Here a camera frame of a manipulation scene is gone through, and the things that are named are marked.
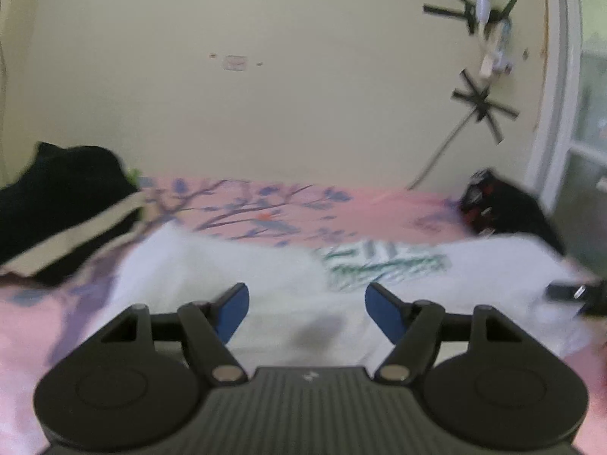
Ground white window frame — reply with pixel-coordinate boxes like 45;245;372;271
525;0;606;212

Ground white t-shirt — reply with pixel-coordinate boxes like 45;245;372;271
96;224;594;371

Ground white light bulb fixture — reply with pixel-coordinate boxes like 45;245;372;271
474;0;511;82

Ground grey wall cable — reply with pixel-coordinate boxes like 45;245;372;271
407;108;481;190

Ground black striped garment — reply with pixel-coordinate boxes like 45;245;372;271
1;142;145;287

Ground pink tree-print bedsheet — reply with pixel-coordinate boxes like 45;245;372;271
1;178;606;454

